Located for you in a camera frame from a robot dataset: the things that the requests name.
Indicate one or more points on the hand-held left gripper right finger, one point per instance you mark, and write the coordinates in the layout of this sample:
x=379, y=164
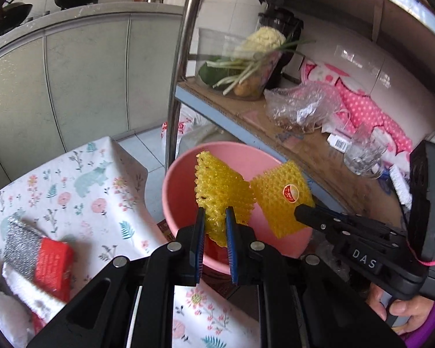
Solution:
x=232, y=248

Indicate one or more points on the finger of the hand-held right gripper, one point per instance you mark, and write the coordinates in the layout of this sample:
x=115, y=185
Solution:
x=313, y=217

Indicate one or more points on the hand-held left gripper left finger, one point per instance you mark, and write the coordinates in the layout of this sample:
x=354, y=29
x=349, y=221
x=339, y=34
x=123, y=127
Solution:
x=200, y=241

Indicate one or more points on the yellow foam net red sticker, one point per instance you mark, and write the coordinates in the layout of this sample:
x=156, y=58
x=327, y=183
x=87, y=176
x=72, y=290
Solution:
x=272, y=205

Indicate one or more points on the plain yellow foam net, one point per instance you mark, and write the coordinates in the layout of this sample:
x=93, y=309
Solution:
x=217, y=188

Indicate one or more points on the pink plastic bucket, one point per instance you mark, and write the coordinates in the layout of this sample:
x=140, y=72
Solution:
x=181, y=188

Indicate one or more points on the silver scouring cloth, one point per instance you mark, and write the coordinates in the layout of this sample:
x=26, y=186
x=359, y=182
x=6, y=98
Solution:
x=20, y=246

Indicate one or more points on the person's right hand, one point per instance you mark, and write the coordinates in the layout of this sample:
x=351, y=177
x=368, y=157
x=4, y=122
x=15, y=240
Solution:
x=411, y=311

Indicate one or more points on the small white box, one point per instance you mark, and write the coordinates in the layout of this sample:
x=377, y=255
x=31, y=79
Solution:
x=338, y=143

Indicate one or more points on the clear glass cup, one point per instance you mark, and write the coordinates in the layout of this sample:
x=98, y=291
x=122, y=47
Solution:
x=364, y=156

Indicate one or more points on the pink polka dot cloth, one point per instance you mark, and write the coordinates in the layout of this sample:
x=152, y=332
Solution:
x=366, y=112

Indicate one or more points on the white bag red print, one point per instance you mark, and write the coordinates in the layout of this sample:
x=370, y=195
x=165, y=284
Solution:
x=188, y=130

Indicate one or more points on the crumpled clear plastic bag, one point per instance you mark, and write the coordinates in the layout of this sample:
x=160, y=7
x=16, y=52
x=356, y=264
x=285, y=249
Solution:
x=304, y=105

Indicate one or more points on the floral bear print tablecloth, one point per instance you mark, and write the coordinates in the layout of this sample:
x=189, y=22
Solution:
x=94, y=195

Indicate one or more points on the floral print container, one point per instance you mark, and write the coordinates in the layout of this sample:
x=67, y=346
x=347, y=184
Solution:
x=272, y=65

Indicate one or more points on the green onions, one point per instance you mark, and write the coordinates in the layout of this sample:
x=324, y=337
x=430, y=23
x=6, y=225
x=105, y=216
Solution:
x=246, y=70

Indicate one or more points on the dark green vegetable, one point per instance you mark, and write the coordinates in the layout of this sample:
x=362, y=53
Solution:
x=212, y=74

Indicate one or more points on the metal storage rack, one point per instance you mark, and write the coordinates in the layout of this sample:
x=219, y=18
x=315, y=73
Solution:
x=181, y=61

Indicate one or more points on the napa cabbage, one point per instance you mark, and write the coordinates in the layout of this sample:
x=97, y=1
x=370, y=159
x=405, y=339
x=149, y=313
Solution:
x=261, y=40

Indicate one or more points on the black blender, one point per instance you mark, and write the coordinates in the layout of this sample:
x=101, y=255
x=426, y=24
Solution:
x=284, y=25

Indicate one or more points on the grey kitchen counter cabinet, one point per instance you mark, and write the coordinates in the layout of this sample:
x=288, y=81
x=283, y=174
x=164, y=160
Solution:
x=87, y=79

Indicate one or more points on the clear plastic container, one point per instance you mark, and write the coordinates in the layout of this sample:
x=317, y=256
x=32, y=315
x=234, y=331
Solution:
x=214, y=43

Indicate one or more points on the white and red cloth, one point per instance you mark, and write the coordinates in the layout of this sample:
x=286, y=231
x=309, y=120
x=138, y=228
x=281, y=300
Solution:
x=3, y=315

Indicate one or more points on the black wok with lid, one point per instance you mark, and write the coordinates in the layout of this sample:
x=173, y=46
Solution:
x=7, y=18

